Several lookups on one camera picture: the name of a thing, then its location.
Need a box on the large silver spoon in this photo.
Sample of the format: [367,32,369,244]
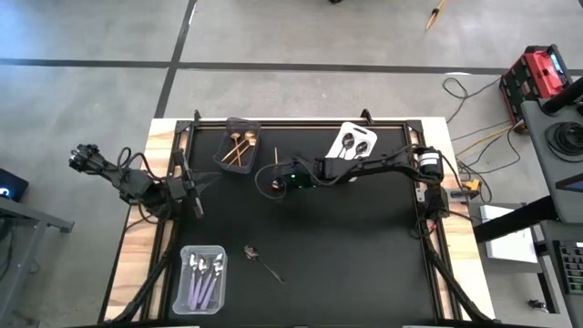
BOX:
[243,245,286,284]

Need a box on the white box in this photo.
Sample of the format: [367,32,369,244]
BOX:
[479,204,539,265]

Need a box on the clear plastic bin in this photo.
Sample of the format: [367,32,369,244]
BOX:
[171,244,229,315]

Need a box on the black device with blue light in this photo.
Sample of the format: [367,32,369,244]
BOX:
[0,167,29,204]

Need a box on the black floor cable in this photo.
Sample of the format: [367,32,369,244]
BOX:
[442,76,502,125]

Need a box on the yellow-handled brush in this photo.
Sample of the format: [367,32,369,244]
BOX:
[424,0,446,33]

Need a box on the gray equipment cart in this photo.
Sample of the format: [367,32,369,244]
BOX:
[520,97,583,225]

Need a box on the slim silver spoon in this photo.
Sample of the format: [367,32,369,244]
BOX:
[339,133,356,159]

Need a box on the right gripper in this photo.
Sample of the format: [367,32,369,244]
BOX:
[271,170,319,193]

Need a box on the white plastic bin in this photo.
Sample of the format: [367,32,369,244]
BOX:
[325,121,379,183]

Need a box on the gray translucent bin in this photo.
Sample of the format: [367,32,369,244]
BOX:
[212,117,264,176]

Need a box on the red black tool case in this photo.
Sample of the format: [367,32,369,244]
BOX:
[498,44,574,134]

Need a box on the yellow floor cable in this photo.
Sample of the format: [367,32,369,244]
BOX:
[455,118,525,159]

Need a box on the dark tablet screen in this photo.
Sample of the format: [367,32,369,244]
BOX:
[556,171,583,194]

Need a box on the dark cart beam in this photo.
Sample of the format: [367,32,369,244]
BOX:
[472,194,560,244]

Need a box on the black pole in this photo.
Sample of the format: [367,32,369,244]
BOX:
[540,76,583,116]

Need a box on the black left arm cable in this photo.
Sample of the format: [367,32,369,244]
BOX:
[116,146,160,222]

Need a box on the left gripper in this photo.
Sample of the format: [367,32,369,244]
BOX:
[164,149,223,220]

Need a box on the gray side table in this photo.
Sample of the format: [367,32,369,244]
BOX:
[0,195,76,320]

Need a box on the black table mat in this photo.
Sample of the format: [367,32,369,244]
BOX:
[167,123,439,323]

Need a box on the colorful keyboard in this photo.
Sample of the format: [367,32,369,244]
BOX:
[557,240,583,295]

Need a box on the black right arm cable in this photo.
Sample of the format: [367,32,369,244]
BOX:
[253,157,329,201]

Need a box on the black coiled cable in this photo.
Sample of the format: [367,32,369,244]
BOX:
[544,120,583,164]

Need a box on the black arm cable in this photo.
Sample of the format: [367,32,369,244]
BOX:
[253,157,329,201]
[116,146,160,222]

